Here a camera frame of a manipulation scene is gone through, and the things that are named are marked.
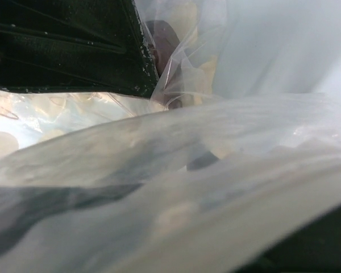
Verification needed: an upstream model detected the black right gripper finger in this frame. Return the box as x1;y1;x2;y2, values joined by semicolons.
238;206;341;272

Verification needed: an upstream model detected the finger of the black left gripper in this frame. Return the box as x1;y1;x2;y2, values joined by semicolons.
0;0;159;98

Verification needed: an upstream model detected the clear zip top bag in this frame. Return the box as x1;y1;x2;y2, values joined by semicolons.
0;1;341;272

